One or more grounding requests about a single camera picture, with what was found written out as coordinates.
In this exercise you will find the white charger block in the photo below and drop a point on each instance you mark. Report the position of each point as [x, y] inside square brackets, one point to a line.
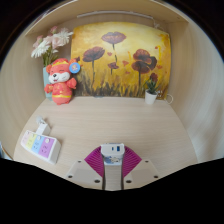
[112, 150]

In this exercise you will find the yellow poppy flower painting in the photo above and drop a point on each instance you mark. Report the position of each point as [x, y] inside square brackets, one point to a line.
[123, 40]

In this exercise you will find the pink and white flower bouquet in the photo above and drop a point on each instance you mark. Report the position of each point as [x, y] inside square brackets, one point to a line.
[50, 45]

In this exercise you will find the white light bar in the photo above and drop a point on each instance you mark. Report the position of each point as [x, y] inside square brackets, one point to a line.
[113, 14]

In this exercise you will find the small potted green plant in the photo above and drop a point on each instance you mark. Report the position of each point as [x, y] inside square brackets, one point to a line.
[150, 96]

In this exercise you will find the red plush toy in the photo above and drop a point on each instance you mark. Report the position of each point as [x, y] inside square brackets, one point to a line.
[61, 85]

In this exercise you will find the pastel multicolour power strip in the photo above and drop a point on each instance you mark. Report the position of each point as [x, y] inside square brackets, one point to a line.
[41, 146]

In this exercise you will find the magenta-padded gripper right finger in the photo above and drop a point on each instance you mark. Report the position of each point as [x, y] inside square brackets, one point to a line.
[141, 171]

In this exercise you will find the wooden shelf unit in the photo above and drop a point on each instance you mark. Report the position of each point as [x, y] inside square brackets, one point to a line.
[110, 5]

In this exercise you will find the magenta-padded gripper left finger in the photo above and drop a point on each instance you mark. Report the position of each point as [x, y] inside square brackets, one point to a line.
[83, 173]

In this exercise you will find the light blue vase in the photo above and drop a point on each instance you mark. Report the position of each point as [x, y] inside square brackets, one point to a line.
[46, 81]

